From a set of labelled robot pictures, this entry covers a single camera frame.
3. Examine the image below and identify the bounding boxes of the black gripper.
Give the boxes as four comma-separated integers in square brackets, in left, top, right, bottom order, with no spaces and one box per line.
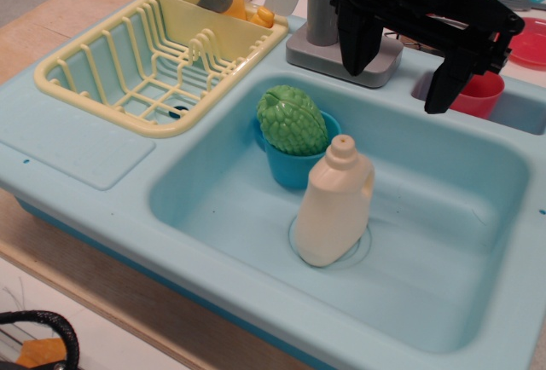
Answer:
[331,0,525,114]

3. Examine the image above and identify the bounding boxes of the cream detergent bottle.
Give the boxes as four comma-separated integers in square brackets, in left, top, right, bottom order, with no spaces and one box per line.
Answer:
[293,135,375,267]

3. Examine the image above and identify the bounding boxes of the light blue toy sink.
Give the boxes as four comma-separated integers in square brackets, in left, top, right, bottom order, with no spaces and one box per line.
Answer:
[1,18,545,369]

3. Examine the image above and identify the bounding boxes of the yellow plastic drying rack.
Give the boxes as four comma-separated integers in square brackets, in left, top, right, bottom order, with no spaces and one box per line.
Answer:
[34,0,288,138]

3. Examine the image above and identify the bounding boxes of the red plastic cup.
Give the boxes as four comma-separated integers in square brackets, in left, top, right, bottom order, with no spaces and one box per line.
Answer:
[450,72,505,119]

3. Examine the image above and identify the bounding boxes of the grey toy faucet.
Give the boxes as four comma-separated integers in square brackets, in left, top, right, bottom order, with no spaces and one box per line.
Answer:
[286,0,403,89]

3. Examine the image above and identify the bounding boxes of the red plastic plate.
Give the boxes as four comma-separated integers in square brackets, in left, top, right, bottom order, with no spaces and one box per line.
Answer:
[509,17,545,71]

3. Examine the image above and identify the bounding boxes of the grey toy spatula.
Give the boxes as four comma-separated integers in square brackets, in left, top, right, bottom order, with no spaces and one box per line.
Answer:
[498,0,546,11]

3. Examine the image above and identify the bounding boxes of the green bumpy toy vegetable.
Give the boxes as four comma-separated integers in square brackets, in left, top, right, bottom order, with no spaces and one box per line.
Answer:
[257,84,328,156]

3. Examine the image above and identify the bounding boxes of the small orange toy piece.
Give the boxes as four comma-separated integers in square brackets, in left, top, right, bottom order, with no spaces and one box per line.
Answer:
[250,6,275,28]

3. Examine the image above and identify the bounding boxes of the blue plastic cup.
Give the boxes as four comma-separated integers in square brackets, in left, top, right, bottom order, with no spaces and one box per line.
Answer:
[253,111,341,189]

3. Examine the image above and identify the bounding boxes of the orange tape piece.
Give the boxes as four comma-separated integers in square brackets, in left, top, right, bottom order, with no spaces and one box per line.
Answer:
[15,338,67,368]

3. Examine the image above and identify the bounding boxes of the black braided cable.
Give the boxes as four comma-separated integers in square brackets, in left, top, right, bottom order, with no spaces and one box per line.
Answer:
[0,309,81,370]

